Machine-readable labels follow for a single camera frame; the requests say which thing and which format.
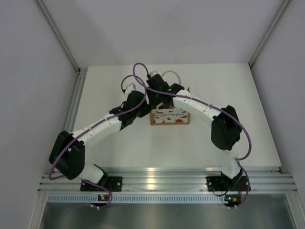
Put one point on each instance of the burlap watermelon canvas bag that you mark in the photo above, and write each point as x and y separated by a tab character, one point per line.
171	115

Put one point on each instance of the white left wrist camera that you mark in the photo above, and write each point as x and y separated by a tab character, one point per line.
129	88

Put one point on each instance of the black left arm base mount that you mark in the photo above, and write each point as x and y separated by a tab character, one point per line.
113	184

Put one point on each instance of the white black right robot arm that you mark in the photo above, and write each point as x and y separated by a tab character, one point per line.
224	122

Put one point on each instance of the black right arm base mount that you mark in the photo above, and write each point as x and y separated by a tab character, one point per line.
218	184

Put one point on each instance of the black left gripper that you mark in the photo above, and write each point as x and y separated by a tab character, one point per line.
147	109

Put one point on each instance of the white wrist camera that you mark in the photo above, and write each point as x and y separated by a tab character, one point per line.
129	88
154	73

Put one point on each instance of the white perforated cable duct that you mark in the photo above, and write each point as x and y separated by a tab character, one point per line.
136	198

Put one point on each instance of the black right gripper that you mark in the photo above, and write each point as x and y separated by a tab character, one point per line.
153	103

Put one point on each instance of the aluminium rail frame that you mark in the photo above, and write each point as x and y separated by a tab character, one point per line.
175	159

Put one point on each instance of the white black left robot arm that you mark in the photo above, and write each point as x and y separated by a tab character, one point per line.
68	153

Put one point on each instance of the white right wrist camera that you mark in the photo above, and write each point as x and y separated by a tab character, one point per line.
154	73

